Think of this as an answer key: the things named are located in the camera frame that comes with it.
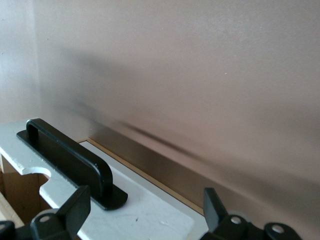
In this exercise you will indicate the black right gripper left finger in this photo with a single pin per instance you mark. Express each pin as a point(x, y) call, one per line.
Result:
point(75, 207)

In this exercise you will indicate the white plain drawer front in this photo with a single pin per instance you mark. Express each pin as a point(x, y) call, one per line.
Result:
point(198, 227)

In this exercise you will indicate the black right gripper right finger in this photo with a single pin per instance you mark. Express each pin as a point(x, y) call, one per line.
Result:
point(212, 207)

